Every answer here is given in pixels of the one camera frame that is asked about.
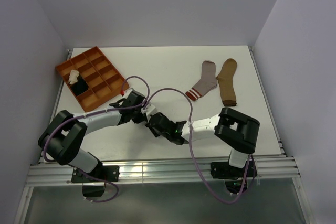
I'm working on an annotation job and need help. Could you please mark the grey sock red stripes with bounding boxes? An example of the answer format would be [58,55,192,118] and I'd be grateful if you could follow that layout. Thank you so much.
[185,60,217,101]

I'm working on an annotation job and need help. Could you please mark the tan brown sock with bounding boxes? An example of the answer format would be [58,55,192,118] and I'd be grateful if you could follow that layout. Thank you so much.
[216,58,237,107]

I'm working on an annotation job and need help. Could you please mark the orange compartment tray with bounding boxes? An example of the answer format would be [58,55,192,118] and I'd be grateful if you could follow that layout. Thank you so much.
[55,46,130,112]

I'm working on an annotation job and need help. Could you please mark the black sock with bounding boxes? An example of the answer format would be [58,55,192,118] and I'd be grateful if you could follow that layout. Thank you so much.
[70,79,89,97]

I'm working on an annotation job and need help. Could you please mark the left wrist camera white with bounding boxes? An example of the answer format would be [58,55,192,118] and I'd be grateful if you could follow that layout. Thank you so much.
[120,88,134,98]

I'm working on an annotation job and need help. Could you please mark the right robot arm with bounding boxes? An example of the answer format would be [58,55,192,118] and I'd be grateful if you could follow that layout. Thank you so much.
[146,108,260,177]

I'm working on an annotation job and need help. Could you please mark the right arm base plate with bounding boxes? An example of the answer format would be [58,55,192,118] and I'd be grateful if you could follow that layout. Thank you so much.
[210,161,245,180]

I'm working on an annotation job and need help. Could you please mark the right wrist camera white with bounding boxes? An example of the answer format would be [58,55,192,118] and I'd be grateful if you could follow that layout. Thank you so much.
[141,103,158,117]

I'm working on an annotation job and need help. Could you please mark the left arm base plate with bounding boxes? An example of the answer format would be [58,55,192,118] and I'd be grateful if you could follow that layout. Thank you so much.
[71,165,120,183]

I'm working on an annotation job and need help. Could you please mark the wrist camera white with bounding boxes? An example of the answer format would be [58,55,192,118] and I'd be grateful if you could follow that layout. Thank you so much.
[141,103,158,117]
[120,88,134,98]

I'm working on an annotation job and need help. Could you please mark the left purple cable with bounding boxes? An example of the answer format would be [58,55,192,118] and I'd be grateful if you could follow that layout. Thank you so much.
[42,76,151,204]

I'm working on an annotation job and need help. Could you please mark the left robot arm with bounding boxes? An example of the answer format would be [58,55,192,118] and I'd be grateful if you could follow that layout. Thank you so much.
[38,91,145,182]

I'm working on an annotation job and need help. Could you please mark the aluminium frame rail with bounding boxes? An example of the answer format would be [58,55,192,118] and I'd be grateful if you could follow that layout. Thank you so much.
[25,156,300,187]

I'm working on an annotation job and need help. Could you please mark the cream brown striped sock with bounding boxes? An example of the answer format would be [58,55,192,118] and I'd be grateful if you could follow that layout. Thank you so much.
[68,70,81,85]

